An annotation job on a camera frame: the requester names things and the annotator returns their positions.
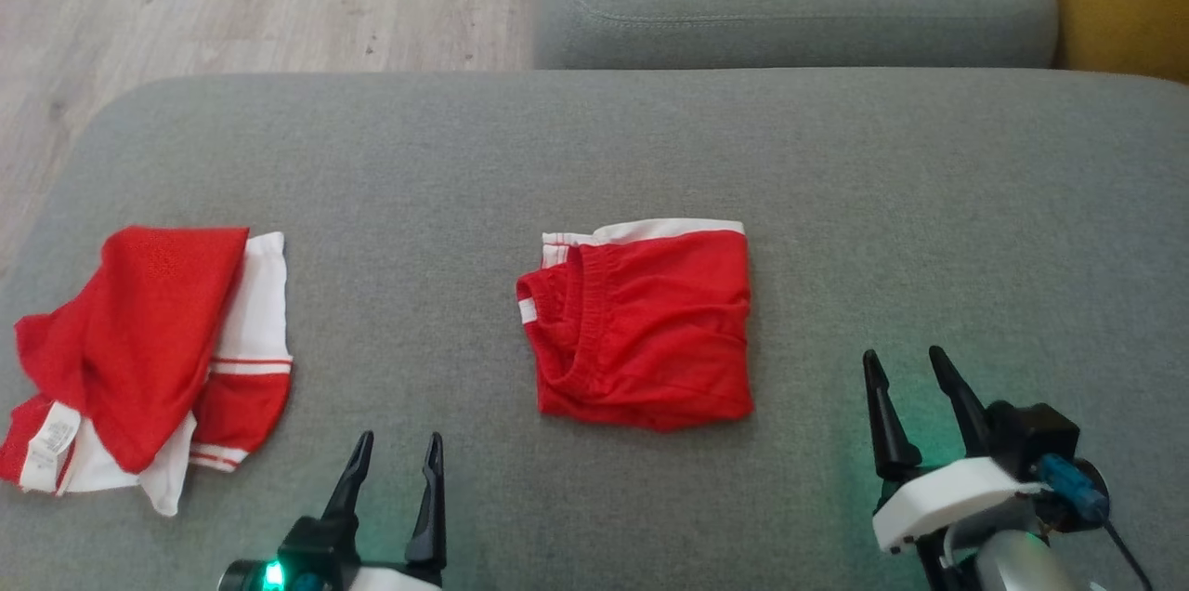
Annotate red shorts with white trim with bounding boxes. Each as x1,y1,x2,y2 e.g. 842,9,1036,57
516,218,755,432

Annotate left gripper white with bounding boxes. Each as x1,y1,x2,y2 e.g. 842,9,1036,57
277,430,448,591

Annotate large grey sofa seat cushion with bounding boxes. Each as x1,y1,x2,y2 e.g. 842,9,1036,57
0,68,1189,591

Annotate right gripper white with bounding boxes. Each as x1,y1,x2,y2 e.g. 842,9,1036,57
861,346,1049,557

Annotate red Bulls 23 jersey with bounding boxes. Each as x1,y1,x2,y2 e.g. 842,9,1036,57
0,226,294,518

